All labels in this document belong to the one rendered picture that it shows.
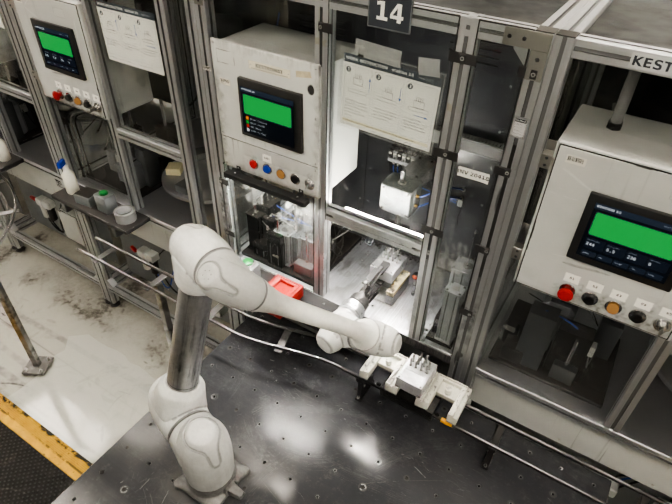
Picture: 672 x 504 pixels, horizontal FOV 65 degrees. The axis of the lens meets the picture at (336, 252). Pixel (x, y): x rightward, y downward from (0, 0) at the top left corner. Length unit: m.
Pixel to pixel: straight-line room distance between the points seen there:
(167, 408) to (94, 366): 1.50
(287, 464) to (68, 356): 1.79
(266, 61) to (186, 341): 0.88
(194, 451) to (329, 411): 0.57
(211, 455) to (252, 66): 1.19
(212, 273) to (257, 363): 0.91
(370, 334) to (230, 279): 0.54
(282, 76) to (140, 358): 2.01
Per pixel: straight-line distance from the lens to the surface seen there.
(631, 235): 1.46
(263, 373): 2.17
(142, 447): 2.07
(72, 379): 3.27
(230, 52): 1.82
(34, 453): 3.05
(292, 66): 1.68
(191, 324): 1.62
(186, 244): 1.49
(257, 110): 1.79
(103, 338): 3.41
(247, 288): 1.39
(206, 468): 1.75
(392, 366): 1.96
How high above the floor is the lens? 2.38
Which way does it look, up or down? 39 degrees down
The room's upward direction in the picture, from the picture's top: 2 degrees clockwise
